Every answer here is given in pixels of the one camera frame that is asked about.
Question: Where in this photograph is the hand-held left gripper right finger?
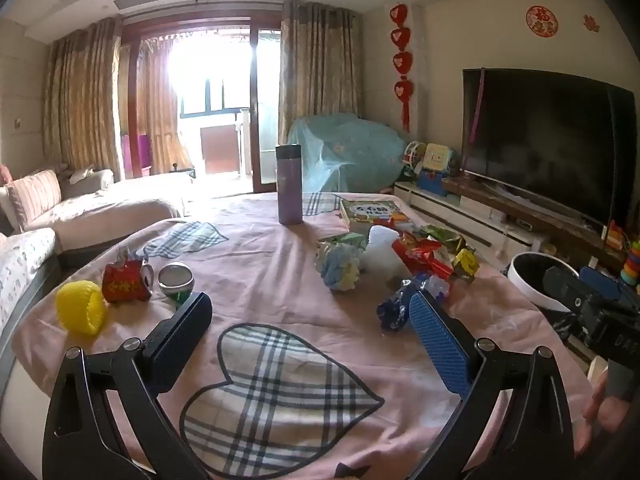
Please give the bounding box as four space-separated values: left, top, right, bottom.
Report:
407 290 576 480

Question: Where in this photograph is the beige sofa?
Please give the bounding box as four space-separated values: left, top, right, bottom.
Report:
0 167 195 341

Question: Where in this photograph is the white tv cabinet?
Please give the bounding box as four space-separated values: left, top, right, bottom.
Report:
392 175 640 286

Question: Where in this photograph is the colourful stacking ring toy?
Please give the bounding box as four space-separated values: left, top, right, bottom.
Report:
620 240 640 287

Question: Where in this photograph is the white round bin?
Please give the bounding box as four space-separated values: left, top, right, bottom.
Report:
507 252 581 312

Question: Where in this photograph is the colourful picture book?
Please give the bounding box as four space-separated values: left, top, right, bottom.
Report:
339 200 408 227

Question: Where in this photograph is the blue wrapper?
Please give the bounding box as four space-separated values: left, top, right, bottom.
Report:
376 277 451 333

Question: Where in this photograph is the cream toy with screen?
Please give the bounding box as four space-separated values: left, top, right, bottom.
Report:
422 143 455 174

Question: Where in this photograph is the round red wall sticker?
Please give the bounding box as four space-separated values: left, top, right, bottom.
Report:
526 6 558 38

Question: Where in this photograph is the striped pink cushion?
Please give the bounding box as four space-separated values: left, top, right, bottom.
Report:
5 169 62 231

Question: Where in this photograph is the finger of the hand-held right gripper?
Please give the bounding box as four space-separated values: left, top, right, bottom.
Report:
579 266 622 306
542 266 585 307

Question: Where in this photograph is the black television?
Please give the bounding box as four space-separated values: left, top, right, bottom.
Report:
460 67 638 227

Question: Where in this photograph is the red crushed can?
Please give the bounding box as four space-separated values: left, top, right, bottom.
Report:
102 255 155 304

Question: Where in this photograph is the small orange toy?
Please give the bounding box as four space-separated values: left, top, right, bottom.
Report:
604 220 627 252

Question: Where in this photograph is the red heart string decoration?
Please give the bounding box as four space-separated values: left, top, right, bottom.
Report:
390 4 413 133

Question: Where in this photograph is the teal plastic cover sheet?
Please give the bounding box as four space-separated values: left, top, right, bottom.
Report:
287 112 408 195

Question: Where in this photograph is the magenta box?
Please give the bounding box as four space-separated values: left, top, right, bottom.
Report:
121 135 152 177

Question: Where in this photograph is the white cage toy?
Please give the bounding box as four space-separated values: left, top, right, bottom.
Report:
402 141 427 172

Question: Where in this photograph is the red snack wrapper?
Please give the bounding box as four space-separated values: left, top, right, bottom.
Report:
391 237 456 281

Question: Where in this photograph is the blue white foam net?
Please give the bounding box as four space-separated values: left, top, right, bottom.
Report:
315 240 363 292

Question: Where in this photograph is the brown wooden board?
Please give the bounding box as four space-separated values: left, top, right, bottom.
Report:
200 125 239 175

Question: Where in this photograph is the green snack wrapper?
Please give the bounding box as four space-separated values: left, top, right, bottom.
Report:
420 225 468 252

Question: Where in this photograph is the purple thermos bottle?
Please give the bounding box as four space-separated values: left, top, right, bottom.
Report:
275 144 304 226

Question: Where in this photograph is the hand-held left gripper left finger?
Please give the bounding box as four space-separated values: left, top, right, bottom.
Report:
42 291 213 480

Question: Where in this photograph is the person's right hand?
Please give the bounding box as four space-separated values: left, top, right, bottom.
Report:
574 367 640 457

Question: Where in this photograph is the yellow snack wrapper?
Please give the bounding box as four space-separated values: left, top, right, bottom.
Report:
452 248 480 281

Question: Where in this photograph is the yellow ribbed cup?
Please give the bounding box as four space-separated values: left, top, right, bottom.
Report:
55 281 108 336

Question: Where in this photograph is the pink blanket with plaid hearts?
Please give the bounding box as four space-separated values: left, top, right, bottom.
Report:
10 191 596 480

